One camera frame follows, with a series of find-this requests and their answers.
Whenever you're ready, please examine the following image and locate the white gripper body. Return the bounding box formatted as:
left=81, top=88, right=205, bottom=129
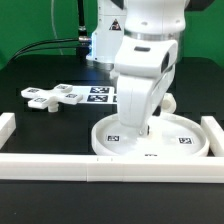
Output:
left=114, top=36, right=178, bottom=130

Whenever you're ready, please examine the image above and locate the white right fence bar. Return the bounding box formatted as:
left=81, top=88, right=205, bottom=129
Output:
left=201, top=116, right=224, bottom=157

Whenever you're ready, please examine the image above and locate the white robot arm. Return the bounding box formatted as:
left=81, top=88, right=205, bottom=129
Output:
left=87, top=0, right=214, bottom=135

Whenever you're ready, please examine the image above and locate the white marker sheet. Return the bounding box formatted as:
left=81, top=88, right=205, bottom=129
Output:
left=72, top=86, right=117, bottom=104

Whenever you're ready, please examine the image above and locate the white round table top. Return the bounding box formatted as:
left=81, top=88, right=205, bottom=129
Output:
left=91, top=112, right=209, bottom=158

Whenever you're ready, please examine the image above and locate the white fence bar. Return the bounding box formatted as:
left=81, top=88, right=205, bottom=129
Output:
left=0, top=153, right=224, bottom=183
left=0, top=113, right=16, bottom=149
left=201, top=116, right=224, bottom=157

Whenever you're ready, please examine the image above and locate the black cable bundle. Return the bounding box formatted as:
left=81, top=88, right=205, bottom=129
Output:
left=8, top=37, right=93, bottom=64

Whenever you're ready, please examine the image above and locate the white left fence bar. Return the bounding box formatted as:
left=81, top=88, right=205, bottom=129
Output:
left=0, top=113, right=16, bottom=149

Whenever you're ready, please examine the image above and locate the thin white cable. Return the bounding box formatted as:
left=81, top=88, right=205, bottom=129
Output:
left=50, top=0, right=64, bottom=56

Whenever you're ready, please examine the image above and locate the black upright cable connector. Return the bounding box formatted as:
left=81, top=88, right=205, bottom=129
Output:
left=77, top=0, right=88, bottom=57

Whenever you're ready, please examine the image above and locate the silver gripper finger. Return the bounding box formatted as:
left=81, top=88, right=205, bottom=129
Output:
left=139, top=125, right=150, bottom=136

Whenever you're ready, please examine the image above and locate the white cross-shaped table base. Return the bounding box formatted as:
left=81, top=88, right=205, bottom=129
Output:
left=21, top=84, right=83, bottom=113

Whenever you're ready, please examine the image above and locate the white front fence bar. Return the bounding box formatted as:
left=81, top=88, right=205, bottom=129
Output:
left=0, top=153, right=224, bottom=183

